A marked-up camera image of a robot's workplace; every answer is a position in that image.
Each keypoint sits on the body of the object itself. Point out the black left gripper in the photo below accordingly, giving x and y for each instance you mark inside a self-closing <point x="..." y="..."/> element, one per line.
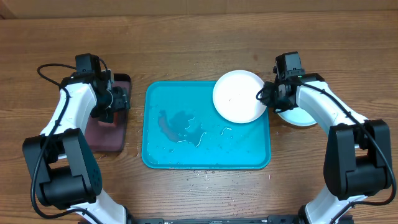
<point x="122" y="101"/>

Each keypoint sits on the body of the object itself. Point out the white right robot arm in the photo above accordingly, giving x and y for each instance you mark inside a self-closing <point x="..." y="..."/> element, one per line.
<point x="358" y="166"/>

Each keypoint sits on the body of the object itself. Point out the white plate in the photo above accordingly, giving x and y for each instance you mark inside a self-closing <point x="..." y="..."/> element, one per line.
<point x="234" y="96"/>

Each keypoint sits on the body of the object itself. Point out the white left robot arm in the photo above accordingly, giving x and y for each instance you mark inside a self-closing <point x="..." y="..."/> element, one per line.
<point x="65" y="176"/>

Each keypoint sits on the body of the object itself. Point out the black tray of soapy water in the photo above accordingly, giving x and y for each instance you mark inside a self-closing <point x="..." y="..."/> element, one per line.
<point x="107" y="133"/>

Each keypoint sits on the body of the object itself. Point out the teal plastic tray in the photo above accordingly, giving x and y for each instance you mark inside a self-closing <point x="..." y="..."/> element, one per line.
<point x="183" y="130"/>

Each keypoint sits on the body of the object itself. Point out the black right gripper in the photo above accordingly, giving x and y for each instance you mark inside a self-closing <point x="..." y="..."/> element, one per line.
<point x="270" y="101"/>

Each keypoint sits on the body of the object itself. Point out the light blue plate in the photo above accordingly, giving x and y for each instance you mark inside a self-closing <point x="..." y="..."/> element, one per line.
<point x="297" y="117"/>

